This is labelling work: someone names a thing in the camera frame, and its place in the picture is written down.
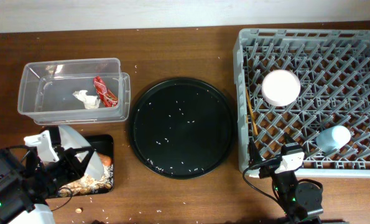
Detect wooden chopstick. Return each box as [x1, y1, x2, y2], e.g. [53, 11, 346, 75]
[245, 88, 258, 136]

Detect grey plate with food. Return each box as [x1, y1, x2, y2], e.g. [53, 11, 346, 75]
[58, 124, 104, 180]

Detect clear plastic bin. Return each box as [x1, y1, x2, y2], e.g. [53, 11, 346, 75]
[17, 58, 131, 125]

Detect round black tray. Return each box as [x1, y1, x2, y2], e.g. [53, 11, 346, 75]
[129, 78, 236, 180]

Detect red snack wrapper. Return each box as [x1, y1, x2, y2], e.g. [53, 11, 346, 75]
[93, 76, 118, 108]

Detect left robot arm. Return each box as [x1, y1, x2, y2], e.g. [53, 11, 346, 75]
[0, 145, 95, 223]

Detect white tissue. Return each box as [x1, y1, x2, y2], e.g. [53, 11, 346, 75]
[73, 90, 101, 110]

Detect orange carrot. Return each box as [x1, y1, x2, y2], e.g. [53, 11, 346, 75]
[98, 153, 113, 166]

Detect white pink bowl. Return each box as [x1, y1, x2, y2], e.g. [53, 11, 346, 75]
[261, 70, 301, 106]

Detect black rectangular tray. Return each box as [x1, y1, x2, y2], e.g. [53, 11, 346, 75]
[50, 135, 114, 198]

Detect spilled rice and peanuts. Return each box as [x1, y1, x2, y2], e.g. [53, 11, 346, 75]
[58, 164, 114, 197]

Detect grey dishwasher rack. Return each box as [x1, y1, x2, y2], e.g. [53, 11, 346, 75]
[233, 29, 370, 178]

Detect light blue cup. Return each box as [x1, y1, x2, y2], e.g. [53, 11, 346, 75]
[316, 126, 351, 152]

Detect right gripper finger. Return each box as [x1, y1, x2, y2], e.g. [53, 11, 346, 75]
[284, 133, 305, 153]
[249, 140, 262, 165]

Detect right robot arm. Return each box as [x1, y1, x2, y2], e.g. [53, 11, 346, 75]
[243, 133, 323, 223]

